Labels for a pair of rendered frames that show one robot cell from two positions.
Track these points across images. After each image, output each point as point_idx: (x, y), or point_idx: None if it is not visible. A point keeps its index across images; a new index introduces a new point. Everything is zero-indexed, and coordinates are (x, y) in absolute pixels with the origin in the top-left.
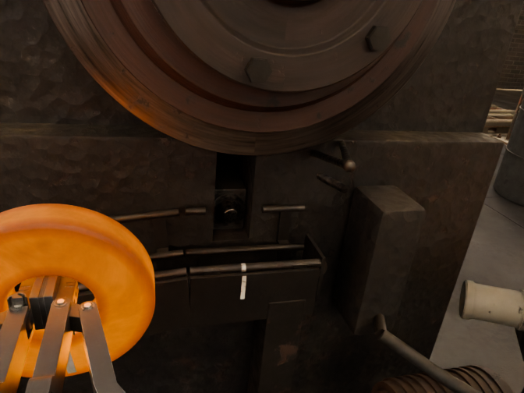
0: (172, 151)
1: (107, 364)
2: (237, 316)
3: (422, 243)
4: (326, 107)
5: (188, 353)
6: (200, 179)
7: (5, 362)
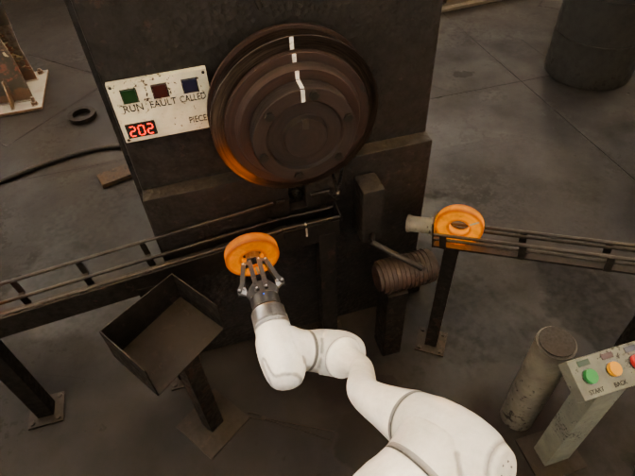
0: None
1: (275, 271)
2: (305, 243)
3: (397, 192)
4: None
5: (285, 258)
6: (281, 188)
7: (253, 273)
